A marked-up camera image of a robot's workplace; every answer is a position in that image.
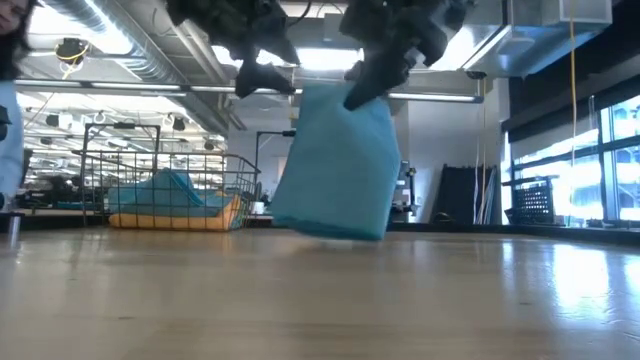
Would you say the wire mesh basket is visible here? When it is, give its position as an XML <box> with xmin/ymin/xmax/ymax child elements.
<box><xmin>74</xmin><ymin>149</ymin><xmax>262</xmax><ymax>233</ymax></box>

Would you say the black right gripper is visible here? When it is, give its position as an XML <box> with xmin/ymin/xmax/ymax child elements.
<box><xmin>338</xmin><ymin>0</ymin><xmax>474</xmax><ymax>112</ymax></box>

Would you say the black leaning panel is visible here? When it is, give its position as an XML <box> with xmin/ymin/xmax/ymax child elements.
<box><xmin>432</xmin><ymin>164</ymin><xmax>496</xmax><ymax>225</ymax></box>

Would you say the light blue microfiber towel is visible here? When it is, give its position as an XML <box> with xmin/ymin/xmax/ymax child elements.
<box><xmin>107</xmin><ymin>168</ymin><xmax>236</xmax><ymax>219</ymax></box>
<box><xmin>269</xmin><ymin>83</ymin><xmax>403</xmax><ymax>242</ymax></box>

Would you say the black ceiling camera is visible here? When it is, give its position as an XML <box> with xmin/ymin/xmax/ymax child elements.
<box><xmin>53</xmin><ymin>37</ymin><xmax>91</xmax><ymax>67</ymax></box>

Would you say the black perforated crate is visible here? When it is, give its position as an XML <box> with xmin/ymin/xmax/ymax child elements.
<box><xmin>509</xmin><ymin>180</ymin><xmax>556</xmax><ymax>226</ymax></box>

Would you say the black equipment rack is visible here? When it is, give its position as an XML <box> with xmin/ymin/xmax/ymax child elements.
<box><xmin>392</xmin><ymin>160</ymin><xmax>419</xmax><ymax>222</ymax></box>

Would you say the black gantry frame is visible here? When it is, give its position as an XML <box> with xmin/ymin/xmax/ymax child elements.
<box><xmin>254</xmin><ymin>130</ymin><xmax>297</xmax><ymax>201</ymax></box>

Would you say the person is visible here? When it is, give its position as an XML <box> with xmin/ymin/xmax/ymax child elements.
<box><xmin>0</xmin><ymin>0</ymin><xmax>37</xmax><ymax>211</ymax></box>

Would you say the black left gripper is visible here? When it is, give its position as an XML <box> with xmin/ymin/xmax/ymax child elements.
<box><xmin>166</xmin><ymin>0</ymin><xmax>301</xmax><ymax>99</ymax></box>

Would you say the orange microfiber towel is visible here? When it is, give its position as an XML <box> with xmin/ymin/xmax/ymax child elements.
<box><xmin>108</xmin><ymin>195</ymin><xmax>245</xmax><ymax>233</ymax></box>

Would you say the window with black frame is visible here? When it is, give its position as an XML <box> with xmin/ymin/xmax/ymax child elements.
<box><xmin>502</xmin><ymin>97</ymin><xmax>640</xmax><ymax>229</ymax></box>

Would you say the long linear ceiling light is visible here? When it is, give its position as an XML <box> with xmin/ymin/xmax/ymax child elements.
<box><xmin>14</xmin><ymin>77</ymin><xmax>484</xmax><ymax>104</ymax></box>

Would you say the rectangular metal duct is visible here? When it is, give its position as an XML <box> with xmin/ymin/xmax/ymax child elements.
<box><xmin>439</xmin><ymin>0</ymin><xmax>614</xmax><ymax>80</ymax></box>

